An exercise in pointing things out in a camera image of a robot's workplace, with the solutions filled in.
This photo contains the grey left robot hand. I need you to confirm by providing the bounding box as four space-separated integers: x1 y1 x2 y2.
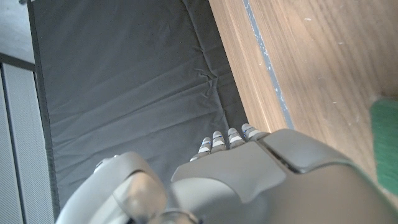
55 123 398 224

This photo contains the green circuit board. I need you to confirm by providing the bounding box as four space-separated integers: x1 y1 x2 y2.
369 98 398 197

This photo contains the black backdrop cloth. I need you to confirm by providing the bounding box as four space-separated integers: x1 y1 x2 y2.
27 0 249 218

